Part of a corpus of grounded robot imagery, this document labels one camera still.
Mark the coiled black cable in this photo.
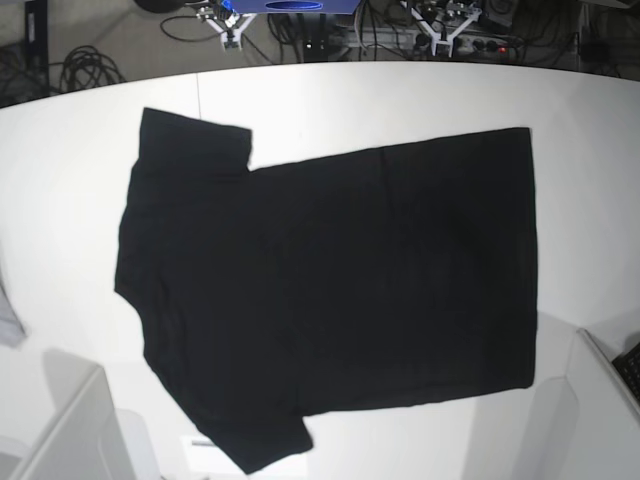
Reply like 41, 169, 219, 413
58, 45, 126, 94

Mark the black keyboard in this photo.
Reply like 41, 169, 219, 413
613, 344, 640, 401

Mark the white left partition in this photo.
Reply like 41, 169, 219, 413
9, 366, 136, 480

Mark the blue box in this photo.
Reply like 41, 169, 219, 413
228, 0, 360, 14

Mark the white partition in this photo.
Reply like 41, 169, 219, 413
560, 329, 639, 480
9, 366, 136, 480

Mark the white label plate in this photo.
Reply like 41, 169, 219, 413
180, 436, 220, 473

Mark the black T-shirt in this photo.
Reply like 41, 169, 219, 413
115, 109, 538, 474

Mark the white power strip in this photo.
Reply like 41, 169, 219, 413
332, 28, 512, 56

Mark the white right partition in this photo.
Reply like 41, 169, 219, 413
560, 329, 639, 480

